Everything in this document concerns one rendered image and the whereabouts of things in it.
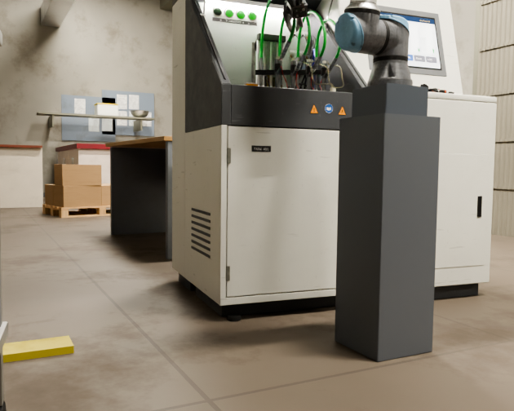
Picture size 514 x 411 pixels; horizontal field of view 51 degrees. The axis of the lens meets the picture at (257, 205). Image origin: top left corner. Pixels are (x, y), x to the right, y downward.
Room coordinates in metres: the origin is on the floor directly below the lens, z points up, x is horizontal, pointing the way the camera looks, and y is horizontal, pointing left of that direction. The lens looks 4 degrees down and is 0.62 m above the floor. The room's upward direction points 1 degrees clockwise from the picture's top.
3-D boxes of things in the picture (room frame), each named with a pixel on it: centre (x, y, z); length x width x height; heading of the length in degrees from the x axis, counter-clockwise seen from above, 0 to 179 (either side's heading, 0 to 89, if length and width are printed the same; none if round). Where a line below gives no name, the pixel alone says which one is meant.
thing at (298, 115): (2.28, -0.17, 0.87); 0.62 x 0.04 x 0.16; 112
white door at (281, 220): (2.26, -0.18, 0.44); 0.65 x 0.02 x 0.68; 112
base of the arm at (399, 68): (1.87, -0.45, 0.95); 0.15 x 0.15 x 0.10
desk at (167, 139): (4.43, 0.65, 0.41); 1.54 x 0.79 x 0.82; 30
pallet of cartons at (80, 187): (6.98, 2.14, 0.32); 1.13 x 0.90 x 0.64; 118
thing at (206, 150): (2.53, -0.07, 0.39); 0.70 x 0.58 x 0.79; 112
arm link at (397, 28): (1.87, -0.44, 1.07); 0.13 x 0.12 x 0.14; 120
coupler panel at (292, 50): (2.84, -0.21, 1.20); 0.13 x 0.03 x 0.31; 112
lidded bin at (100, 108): (10.73, 2.98, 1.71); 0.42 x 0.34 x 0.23; 117
